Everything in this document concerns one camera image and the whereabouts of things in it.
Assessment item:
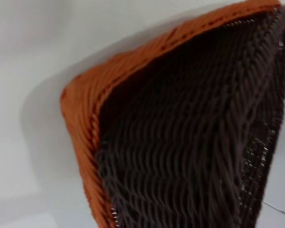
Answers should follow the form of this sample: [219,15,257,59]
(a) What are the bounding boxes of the dark brown woven basket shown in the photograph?
[92,3,285,228]

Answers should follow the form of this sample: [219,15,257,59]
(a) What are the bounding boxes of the orange woven plastic basket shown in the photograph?
[59,0,282,228]

